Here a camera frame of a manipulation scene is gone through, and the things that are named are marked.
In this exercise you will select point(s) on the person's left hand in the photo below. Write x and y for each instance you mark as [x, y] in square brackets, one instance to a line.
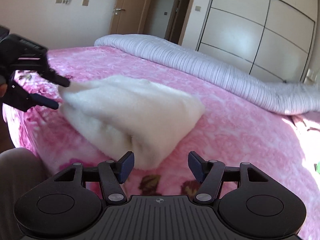
[3, 86]

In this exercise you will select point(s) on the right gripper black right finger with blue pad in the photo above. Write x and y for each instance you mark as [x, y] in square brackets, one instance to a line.
[212, 174]

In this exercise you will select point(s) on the brown wooden door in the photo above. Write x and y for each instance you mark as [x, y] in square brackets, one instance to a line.
[132, 20]

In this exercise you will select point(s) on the silver door handle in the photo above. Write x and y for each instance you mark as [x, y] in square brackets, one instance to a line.
[117, 11]

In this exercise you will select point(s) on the beige wall switch plate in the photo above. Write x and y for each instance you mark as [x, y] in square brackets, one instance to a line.
[85, 2]

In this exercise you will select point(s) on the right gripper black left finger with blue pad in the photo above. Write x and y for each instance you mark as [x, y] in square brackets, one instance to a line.
[109, 174]

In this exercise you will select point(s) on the white sliding wardrobe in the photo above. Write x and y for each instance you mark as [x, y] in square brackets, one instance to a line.
[272, 40]

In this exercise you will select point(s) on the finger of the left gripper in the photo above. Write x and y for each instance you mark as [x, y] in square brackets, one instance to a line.
[52, 76]
[39, 100]

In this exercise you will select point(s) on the cream fluffy knit garment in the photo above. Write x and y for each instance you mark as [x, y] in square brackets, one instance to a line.
[120, 114]

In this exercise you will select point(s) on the pink floral fleece blanket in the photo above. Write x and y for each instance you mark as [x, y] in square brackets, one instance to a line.
[232, 130]

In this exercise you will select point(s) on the white striped rolled quilt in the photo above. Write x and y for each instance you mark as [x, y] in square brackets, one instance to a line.
[277, 97]

